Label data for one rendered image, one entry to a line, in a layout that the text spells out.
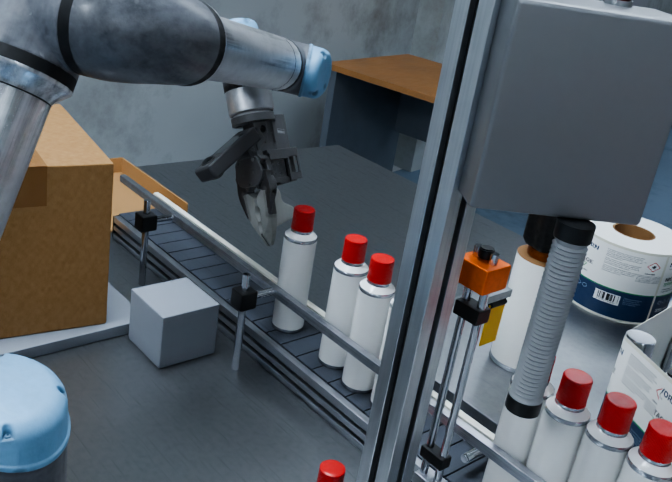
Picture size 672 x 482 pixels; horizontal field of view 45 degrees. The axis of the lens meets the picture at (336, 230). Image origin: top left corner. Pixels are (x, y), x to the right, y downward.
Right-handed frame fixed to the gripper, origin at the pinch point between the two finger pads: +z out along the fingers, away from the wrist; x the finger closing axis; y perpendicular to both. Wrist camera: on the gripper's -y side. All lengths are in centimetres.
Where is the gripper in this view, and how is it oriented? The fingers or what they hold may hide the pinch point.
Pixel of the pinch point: (265, 238)
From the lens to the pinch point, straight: 131.0
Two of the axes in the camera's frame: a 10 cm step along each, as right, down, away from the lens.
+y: 7.5, -1.5, 6.4
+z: 1.9, 9.8, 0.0
